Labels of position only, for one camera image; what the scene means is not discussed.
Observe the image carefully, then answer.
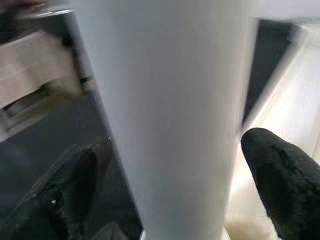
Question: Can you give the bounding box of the beige striped cloth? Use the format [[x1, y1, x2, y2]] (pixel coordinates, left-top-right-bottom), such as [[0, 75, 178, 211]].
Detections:
[[0, 32, 83, 101]]

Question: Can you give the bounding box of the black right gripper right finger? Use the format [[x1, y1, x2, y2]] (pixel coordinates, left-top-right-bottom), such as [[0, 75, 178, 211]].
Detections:
[[239, 126, 320, 240]]

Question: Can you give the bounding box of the white plastic children table top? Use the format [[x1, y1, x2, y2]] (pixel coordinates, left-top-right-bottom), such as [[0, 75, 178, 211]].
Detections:
[[224, 17, 320, 240]]

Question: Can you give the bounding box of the black tablecloth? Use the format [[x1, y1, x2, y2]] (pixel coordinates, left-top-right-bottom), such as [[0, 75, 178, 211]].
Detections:
[[0, 19, 293, 240]]

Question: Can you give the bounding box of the white plastic table leg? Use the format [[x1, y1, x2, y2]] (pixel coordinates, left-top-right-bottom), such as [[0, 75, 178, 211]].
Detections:
[[71, 0, 260, 240]]

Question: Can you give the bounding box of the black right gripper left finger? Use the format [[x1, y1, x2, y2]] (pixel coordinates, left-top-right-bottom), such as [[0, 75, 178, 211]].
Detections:
[[0, 143, 98, 240]]

